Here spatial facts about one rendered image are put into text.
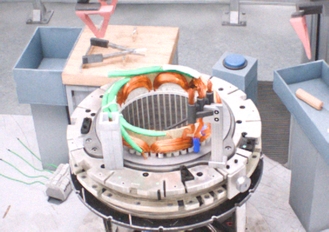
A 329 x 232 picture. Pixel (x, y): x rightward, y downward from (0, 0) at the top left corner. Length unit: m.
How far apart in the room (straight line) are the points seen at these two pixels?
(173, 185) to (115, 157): 0.10
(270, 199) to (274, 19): 2.24
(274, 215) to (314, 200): 0.13
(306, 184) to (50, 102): 0.53
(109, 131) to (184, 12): 2.71
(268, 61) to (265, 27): 0.30
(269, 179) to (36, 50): 0.57
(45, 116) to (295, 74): 0.52
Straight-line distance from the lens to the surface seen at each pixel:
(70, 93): 1.47
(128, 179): 1.14
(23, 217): 1.57
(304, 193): 1.45
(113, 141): 1.12
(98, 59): 1.43
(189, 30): 3.63
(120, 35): 1.54
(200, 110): 1.08
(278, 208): 1.54
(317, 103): 1.38
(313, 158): 1.37
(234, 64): 1.47
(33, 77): 1.48
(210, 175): 1.14
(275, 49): 3.48
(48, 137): 1.60
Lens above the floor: 1.85
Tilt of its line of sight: 37 degrees down
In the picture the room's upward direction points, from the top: 2 degrees counter-clockwise
